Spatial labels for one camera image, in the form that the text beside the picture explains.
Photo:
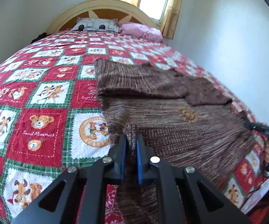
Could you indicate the pink pillow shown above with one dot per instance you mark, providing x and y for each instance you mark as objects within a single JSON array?
[{"x": 141, "y": 31}]

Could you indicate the cream arched wooden headboard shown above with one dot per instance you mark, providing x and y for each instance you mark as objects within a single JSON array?
[{"x": 108, "y": 9}]

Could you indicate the black item beside bed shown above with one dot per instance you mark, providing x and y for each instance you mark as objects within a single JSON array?
[{"x": 39, "y": 37}]

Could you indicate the brown knitted sun sweater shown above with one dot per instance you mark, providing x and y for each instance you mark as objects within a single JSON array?
[{"x": 184, "y": 119}]

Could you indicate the grey patterned pillow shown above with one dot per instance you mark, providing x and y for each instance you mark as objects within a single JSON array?
[{"x": 92, "y": 24}]

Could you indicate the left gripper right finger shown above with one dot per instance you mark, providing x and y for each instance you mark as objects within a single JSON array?
[{"x": 183, "y": 194}]

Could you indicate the yellow curtain right of window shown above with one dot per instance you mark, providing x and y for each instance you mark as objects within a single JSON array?
[{"x": 170, "y": 18}]

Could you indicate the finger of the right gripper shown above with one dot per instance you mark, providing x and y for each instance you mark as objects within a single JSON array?
[{"x": 261, "y": 128}]

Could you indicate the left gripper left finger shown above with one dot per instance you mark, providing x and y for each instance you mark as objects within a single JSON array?
[{"x": 78, "y": 195}]

